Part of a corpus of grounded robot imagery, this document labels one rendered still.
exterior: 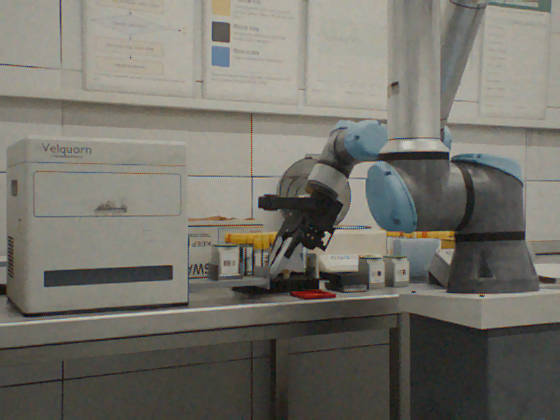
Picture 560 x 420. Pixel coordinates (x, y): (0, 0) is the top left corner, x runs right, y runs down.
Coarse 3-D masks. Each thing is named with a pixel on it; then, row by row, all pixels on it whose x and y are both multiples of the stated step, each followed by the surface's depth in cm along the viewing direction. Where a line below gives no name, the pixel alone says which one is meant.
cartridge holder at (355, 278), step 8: (336, 272) 158; (344, 272) 159; (352, 272) 157; (336, 280) 154; (344, 280) 153; (352, 280) 154; (360, 280) 154; (336, 288) 154; (344, 288) 151; (352, 288) 152; (360, 288) 152
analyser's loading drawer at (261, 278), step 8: (208, 264) 142; (216, 264) 138; (240, 264) 139; (208, 272) 142; (216, 272) 138; (240, 272) 139; (256, 272) 145; (264, 272) 142; (192, 280) 138; (200, 280) 138; (208, 280) 138; (216, 280) 137; (224, 280) 137; (232, 280) 138; (240, 280) 138; (248, 280) 139; (256, 280) 140; (264, 280) 141; (192, 288) 134
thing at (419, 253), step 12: (396, 240) 170; (408, 240) 169; (420, 240) 170; (432, 240) 172; (396, 252) 170; (408, 252) 169; (420, 252) 170; (432, 252) 172; (420, 264) 170; (420, 276) 170
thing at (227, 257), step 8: (216, 248) 139; (224, 248) 139; (232, 248) 140; (216, 256) 139; (224, 256) 138; (232, 256) 139; (224, 264) 138; (232, 264) 139; (224, 272) 138; (232, 272) 139
